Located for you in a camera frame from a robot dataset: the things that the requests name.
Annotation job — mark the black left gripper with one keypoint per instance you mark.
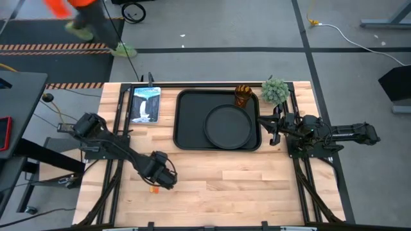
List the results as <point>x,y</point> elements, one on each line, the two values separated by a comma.
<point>165,178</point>

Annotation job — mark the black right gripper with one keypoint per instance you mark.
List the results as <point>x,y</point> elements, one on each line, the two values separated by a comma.
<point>290,125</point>

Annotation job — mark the amber ribbed glass cup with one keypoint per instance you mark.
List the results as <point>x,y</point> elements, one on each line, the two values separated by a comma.
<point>243,95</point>

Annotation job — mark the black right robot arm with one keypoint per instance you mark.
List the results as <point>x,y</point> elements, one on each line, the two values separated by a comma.
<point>350,133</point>

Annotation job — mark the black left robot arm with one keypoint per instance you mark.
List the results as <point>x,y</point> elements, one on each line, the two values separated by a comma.
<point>106,139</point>

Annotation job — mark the black round plate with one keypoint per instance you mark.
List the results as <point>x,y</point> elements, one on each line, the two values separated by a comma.
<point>228,126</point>

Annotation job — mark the black rectangular plastic tray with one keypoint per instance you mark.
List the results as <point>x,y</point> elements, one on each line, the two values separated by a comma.
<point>189,122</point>

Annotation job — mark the small orange object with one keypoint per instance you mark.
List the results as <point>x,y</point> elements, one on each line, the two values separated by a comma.
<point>154,190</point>

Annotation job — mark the green artificial succulent plant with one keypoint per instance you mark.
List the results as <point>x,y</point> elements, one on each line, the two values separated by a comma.
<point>275,90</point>

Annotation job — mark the waterfall picture book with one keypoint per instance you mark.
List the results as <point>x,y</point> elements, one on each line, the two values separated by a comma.
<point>145,106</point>

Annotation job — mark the black angular stand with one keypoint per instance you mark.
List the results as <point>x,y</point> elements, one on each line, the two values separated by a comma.
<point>396,85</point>

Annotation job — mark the round black puck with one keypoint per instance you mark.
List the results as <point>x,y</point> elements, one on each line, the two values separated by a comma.
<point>47,97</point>

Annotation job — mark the grey desk foot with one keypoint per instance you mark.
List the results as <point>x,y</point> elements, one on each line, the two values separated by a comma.
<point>385,22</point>

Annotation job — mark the black side desk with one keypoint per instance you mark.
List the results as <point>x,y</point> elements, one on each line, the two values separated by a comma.
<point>19,106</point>

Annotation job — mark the red tablet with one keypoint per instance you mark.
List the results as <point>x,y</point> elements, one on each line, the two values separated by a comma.
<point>4,133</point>

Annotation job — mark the person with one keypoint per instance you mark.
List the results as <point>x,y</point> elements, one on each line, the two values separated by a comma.
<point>93,22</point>

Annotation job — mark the black hazard-striped floor mat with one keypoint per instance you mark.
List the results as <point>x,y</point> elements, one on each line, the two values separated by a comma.
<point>48,33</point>

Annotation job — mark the black aluminium table frame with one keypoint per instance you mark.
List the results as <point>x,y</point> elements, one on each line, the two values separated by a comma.
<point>119,106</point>

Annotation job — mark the black desk leg frame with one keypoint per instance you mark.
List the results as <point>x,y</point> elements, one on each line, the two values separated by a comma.
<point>48,157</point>

